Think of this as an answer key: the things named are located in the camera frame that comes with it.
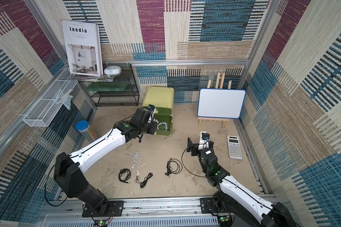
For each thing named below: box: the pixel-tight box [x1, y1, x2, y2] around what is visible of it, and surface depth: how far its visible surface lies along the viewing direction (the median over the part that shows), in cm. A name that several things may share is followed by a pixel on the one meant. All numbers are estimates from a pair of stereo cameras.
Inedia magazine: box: [61, 19, 104, 78], surface depth 79 cm
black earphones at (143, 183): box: [134, 172, 153, 189], surface depth 84 cm
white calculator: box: [227, 135, 243, 160], surface depth 96 cm
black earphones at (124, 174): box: [118, 168, 132, 184], surface depth 86 cm
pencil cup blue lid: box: [74, 120, 98, 141], surface depth 87 cm
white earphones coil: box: [131, 149, 146, 169], surface depth 91 cm
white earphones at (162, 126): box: [157, 121, 170, 131], surface depth 98 cm
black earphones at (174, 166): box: [164, 157, 183, 179], surface depth 89 cm
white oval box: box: [103, 65, 123, 76], surface depth 89 cm
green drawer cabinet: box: [142, 86, 175, 124], surface depth 98 cm
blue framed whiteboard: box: [197, 87, 247, 120], surface depth 98 cm
